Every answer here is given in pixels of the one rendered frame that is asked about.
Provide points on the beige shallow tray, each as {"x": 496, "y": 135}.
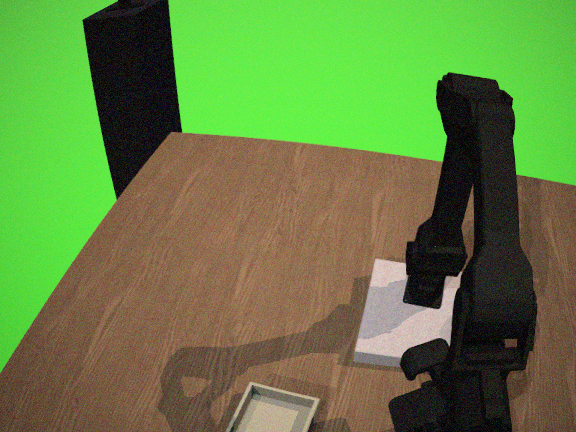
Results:
{"x": 267, "y": 409}

